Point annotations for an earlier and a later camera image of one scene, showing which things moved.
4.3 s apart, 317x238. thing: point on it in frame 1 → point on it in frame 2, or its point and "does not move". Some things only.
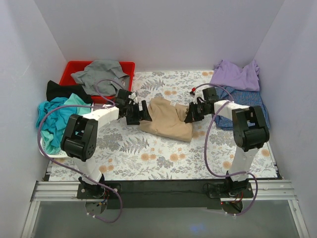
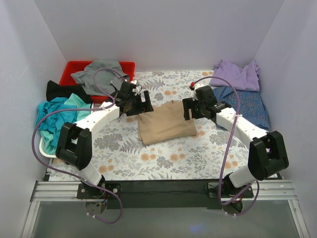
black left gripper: x=138 y=114 → x=145 y=102
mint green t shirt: x=82 y=106 does not move
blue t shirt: x=53 y=123 does not move
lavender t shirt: x=227 y=74 does not move
